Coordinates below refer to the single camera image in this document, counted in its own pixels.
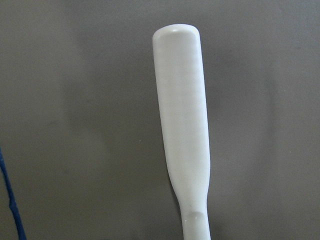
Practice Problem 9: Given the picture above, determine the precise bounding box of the white hand brush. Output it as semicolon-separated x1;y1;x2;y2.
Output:
152;24;211;240

